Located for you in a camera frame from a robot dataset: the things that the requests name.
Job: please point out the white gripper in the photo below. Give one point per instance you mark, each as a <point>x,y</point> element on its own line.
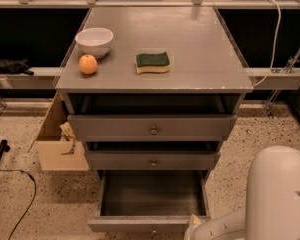
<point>203,233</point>

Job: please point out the grey bottom drawer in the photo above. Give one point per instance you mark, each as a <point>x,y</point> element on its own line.
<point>149,201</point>

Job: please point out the grey drawer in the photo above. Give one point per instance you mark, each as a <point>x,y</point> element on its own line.
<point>88,128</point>
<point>193,155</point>
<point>149,201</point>

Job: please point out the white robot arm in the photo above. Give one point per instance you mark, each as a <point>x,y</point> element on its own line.
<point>272,209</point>

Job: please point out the grey middle drawer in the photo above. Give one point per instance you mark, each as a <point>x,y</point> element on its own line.
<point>193,155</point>

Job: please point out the grey drawer cabinet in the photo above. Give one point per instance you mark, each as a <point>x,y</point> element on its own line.
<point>205,76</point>

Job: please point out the grey top drawer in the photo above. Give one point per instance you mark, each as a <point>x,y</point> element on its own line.
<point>88,128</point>

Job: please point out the cardboard box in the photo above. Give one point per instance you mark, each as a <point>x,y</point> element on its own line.
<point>56,150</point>

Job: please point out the green yellow sponge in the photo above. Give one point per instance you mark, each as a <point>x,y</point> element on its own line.
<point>152,63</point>

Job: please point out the orange fruit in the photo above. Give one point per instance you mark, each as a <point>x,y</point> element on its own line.
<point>88,64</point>

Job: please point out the white ceramic bowl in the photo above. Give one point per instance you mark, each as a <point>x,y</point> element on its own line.
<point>95,41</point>

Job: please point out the metal frame rail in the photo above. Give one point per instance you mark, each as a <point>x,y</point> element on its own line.
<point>42,78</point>

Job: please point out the black cloth on rail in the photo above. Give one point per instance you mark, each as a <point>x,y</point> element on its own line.
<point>14,67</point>

